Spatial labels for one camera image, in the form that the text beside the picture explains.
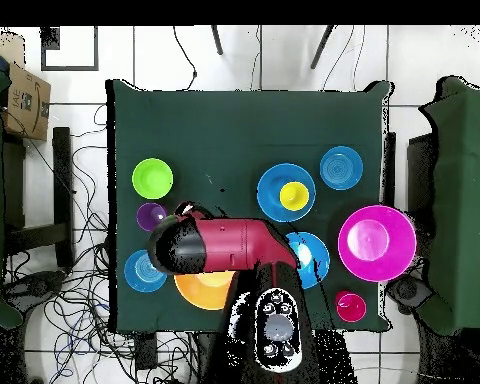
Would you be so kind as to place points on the green plastic bowl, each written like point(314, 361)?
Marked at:
point(152, 178)

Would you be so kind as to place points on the blue plastic bowl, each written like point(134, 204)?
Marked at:
point(270, 192)
point(316, 260)

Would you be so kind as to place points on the yellow plastic cup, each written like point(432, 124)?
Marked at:
point(294, 196)

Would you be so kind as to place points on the large pink plastic bowl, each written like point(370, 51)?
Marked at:
point(377, 244)

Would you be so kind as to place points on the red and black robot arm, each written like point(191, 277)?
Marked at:
point(232, 244)

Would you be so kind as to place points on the purple plastic cup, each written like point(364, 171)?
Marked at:
point(148, 216)

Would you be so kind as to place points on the large orange plastic bowl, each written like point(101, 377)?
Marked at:
point(204, 290)

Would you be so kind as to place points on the translucent blue shallow bowl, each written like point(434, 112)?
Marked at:
point(341, 167)
point(138, 274)

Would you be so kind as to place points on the dark green table cloth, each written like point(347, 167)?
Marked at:
point(224, 132)

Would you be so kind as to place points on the black table foot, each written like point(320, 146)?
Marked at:
point(146, 352)

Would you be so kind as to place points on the dark grey tripod leg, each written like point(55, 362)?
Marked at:
point(217, 40)
point(322, 48)

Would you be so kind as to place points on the red plastic cup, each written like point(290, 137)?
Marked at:
point(350, 307)

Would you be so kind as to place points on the cardboard box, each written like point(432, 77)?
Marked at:
point(26, 104)

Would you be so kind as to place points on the black stool frame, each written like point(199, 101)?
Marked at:
point(62, 180)

